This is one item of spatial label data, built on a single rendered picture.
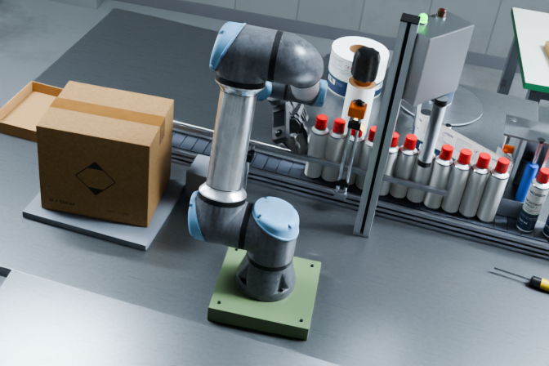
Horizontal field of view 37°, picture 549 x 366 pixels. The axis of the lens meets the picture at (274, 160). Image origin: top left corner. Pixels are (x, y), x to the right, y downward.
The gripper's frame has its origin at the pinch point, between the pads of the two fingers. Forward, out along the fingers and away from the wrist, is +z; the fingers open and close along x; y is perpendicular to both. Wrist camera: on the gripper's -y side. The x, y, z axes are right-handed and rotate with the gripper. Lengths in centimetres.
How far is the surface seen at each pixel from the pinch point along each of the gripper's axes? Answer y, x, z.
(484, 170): -1, -50, 15
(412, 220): -4.7, -26.6, 25.7
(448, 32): -12, -55, -31
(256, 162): -1.0, 14.4, -1.9
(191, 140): 1.7, 33.5, -12.8
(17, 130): -12, 79, -36
